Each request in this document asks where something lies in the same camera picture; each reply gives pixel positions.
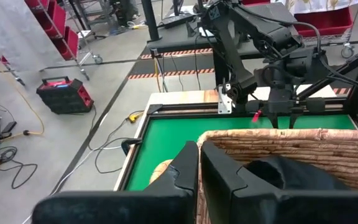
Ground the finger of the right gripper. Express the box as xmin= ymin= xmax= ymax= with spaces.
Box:
xmin=268 ymin=113 xmax=280 ymax=129
xmin=287 ymin=112 xmax=298 ymax=129

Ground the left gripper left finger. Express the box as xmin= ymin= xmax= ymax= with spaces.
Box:
xmin=147 ymin=140 xmax=200 ymax=200

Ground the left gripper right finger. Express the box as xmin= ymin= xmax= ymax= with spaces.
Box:
xmin=200 ymin=140 xmax=282 ymax=224

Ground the dark grey cloth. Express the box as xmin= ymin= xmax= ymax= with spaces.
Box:
xmin=244 ymin=154 xmax=352 ymax=191

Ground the red tag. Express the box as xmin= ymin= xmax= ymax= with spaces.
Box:
xmin=251 ymin=108 xmax=263 ymax=123

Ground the woven wicker basket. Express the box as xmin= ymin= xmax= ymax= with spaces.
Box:
xmin=149 ymin=128 xmax=358 ymax=224

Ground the green table mat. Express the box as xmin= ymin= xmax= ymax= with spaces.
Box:
xmin=125 ymin=114 xmax=357 ymax=191

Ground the black table clamp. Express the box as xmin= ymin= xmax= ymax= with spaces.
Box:
xmin=121 ymin=138 xmax=144 ymax=156

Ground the yellow plug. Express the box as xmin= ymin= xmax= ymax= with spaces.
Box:
xmin=126 ymin=112 xmax=144 ymax=124

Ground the red plastic bin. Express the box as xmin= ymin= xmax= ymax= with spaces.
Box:
xmin=290 ymin=6 xmax=354 ymax=38

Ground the white patterned fabric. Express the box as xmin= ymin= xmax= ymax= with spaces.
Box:
xmin=268 ymin=0 xmax=358 ymax=15

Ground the black side table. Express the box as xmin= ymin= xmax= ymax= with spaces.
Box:
xmin=146 ymin=12 xmax=295 ymax=60

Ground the red black toolbox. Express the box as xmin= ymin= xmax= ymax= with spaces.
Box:
xmin=35 ymin=76 xmax=94 ymax=115

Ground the black power strip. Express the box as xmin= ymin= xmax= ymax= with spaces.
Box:
xmin=0 ymin=120 xmax=17 ymax=139

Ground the red bin rack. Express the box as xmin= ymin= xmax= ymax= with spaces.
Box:
xmin=23 ymin=0 xmax=104 ymax=82

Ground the grey partition panel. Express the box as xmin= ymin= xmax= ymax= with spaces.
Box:
xmin=0 ymin=0 xmax=57 ymax=72

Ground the metal bracket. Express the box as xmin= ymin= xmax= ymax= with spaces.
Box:
xmin=218 ymin=83 xmax=232 ymax=114

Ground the metal wire cart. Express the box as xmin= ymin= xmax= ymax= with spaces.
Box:
xmin=301 ymin=29 xmax=358 ymax=60

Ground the black floor cable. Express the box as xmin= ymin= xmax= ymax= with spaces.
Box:
xmin=0 ymin=146 xmax=39 ymax=190
xmin=87 ymin=105 xmax=145 ymax=175

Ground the white fan cable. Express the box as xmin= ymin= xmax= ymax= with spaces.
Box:
xmin=22 ymin=144 xmax=124 ymax=224

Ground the yellow floor cable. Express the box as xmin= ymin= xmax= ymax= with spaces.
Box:
xmin=0 ymin=46 xmax=45 ymax=170

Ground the black post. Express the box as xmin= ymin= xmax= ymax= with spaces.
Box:
xmin=140 ymin=0 xmax=163 ymax=43

